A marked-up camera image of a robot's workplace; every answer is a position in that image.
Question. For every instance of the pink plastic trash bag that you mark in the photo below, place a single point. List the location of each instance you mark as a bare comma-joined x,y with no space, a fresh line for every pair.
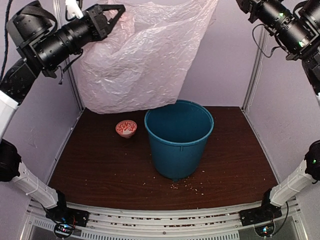
143,62

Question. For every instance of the aluminium frame post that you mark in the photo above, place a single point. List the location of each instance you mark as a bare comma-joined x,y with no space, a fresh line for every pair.
57,9
259,34

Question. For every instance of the left aluminium frame post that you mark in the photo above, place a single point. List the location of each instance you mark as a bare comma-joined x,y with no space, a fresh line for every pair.
57,9

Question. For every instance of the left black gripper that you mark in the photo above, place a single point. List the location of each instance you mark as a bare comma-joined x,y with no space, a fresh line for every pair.
97,19

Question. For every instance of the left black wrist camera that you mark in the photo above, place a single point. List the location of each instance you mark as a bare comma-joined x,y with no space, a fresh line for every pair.
73,9

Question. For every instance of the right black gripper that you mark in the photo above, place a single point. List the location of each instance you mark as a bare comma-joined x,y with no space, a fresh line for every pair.
252,5

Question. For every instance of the red patterned white bowl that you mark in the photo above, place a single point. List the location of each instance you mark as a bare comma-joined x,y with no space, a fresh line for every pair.
126,128

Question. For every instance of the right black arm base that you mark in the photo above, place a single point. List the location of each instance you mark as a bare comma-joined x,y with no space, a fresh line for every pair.
262,217

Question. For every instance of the aluminium front rail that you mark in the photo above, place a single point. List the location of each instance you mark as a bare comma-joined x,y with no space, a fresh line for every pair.
220,223

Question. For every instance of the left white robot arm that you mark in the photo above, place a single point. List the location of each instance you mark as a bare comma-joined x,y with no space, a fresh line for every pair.
13,91

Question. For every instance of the blue plastic trash bin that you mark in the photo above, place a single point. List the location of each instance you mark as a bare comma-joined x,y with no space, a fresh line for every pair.
178,134

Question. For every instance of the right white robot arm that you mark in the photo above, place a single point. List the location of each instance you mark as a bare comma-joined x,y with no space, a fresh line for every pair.
283,97

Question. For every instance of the right aluminium frame post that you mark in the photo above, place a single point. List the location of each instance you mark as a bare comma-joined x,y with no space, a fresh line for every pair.
259,34

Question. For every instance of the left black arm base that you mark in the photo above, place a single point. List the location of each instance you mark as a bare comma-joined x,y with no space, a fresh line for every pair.
65,218

